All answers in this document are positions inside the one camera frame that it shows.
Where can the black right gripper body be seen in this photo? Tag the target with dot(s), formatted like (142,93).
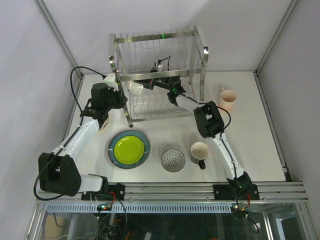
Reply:
(149,83)

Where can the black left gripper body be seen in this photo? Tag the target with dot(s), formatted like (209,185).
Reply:
(120,99)

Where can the stainless steel dish rack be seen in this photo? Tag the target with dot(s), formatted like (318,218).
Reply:
(183,52)

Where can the teal patterned white bowl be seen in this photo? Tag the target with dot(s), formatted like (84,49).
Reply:
(135,88)

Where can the black mug cream inside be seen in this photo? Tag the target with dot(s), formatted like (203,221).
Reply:
(199,153)

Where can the dark blue patterned bowl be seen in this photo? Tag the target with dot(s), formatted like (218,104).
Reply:
(173,160)

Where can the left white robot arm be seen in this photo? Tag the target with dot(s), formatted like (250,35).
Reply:
(58,172)

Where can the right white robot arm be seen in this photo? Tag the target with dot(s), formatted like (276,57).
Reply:
(211,121)

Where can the cream plate with floral print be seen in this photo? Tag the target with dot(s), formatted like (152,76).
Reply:
(104,125)

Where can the blue glazed ceramic plate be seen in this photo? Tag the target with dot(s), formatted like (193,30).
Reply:
(129,132)

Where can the lime green plate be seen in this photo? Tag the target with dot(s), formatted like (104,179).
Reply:
(129,149)

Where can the pink ceramic mug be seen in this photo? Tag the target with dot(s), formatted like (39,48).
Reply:
(226,99)

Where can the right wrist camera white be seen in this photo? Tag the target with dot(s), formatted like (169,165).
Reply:
(159,67)

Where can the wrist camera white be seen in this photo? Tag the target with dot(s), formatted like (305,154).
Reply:
(110,80)
(159,67)

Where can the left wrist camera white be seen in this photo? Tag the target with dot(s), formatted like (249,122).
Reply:
(110,80)

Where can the perforated cable tray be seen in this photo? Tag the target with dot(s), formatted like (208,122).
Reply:
(140,208)

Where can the aluminium frame post left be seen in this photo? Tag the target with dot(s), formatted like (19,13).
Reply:
(51,23)

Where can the aluminium frame post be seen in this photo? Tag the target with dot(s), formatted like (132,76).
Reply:
(276,35)
(51,23)

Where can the aluminium frame post right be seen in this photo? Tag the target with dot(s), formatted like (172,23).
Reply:
(276,35)

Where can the aluminium front rail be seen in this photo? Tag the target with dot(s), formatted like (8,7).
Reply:
(260,192)

